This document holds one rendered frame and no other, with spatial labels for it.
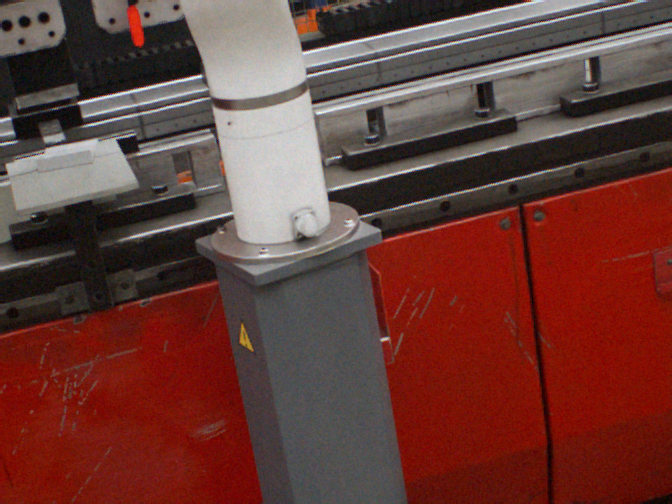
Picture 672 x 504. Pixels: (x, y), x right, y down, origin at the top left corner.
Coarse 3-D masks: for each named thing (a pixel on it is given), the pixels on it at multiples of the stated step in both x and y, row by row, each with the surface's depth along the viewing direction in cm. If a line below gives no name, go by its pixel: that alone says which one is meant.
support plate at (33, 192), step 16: (112, 144) 245; (32, 160) 243; (96, 160) 237; (112, 160) 236; (16, 176) 236; (32, 176) 235; (48, 176) 233; (64, 176) 232; (80, 176) 231; (96, 176) 229; (112, 176) 228; (128, 176) 227; (16, 192) 228; (32, 192) 227; (48, 192) 226; (64, 192) 224; (80, 192) 223; (96, 192) 222; (112, 192) 223; (16, 208) 221; (32, 208) 220; (48, 208) 221
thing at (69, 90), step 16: (48, 48) 241; (64, 48) 241; (16, 64) 240; (32, 64) 241; (48, 64) 241; (64, 64) 242; (16, 80) 241; (32, 80) 241; (48, 80) 242; (64, 80) 243; (16, 96) 242; (32, 96) 243; (48, 96) 244; (64, 96) 244
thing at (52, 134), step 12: (12, 108) 268; (24, 108) 263; (36, 108) 263; (48, 108) 264; (60, 108) 264; (72, 108) 264; (12, 120) 262; (24, 120) 263; (36, 120) 263; (48, 120) 264; (60, 120) 264; (72, 120) 265; (24, 132) 263; (36, 132) 264; (48, 132) 256; (60, 132) 255; (48, 144) 250; (60, 144) 250
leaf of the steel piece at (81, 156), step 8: (56, 152) 245; (64, 152) 244; (72, 152) 243; (80, 152) 235; (88, 152) 236; (40, 160) 235; (48, 160) 235; (56, 160) 236; (64, 160) 236; (72, 160) 236; (80, 160) 236; (88, 160) 236; (40, 168) 236; (48, 168) 236; (56, 168) 236; (64, 168) 236
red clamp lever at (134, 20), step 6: (132, 0) 235; (132, 6) 235; (132, 12) 235; (138, 12) 236; (132, 18) 235; (138, 18) 236; (132, 24) 236; (138, 24) 236; (132, 30) 236; (138, 30) 236; (132, 36) 237; (138, 36) 237; (138, 42) 237
